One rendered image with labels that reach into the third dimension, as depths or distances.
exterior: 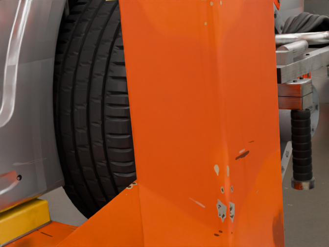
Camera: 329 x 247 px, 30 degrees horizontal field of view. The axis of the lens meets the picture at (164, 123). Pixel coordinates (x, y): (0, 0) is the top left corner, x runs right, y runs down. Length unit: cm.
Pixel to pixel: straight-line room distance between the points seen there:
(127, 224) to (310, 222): 205
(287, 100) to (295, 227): 183
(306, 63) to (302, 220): 186
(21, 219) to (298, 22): 74
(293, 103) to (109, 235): 40
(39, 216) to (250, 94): 60
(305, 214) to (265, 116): 219
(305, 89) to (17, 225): 61
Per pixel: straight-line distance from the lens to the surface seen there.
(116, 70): 119
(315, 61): 124
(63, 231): 126
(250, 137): 85
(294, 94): 112
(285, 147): 159
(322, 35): 134
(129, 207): 97
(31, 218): 127
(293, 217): 303
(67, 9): 168
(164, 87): 83
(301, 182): 116
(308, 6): 390
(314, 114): 137
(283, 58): 112
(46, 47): 126
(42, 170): 127
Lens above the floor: 114
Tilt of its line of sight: 13 degrees down
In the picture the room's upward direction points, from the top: 5 degrees counter-clockwise
